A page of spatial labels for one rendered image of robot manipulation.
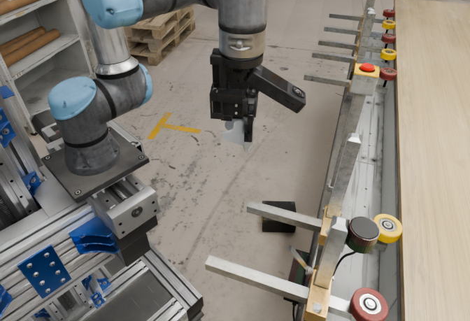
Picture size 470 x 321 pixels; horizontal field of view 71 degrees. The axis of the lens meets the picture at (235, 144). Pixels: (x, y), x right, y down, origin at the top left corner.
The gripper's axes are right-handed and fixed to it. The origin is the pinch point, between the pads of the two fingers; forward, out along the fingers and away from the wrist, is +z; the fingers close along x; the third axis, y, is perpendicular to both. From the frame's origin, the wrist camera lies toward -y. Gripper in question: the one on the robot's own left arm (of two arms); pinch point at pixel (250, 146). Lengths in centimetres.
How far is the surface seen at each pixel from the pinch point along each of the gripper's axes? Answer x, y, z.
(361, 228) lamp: 7.2, -24.0, 13.3
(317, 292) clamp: 9.3, -18.9, 37.6
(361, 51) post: -114, -48, 26
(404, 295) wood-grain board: 9, -39, 34
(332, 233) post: 7.3, -18.7, 16.0
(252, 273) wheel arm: 5.5, -2.5, 38.7
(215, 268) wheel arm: 5.1, 7.5, 39.5
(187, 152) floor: -137, 56, 125
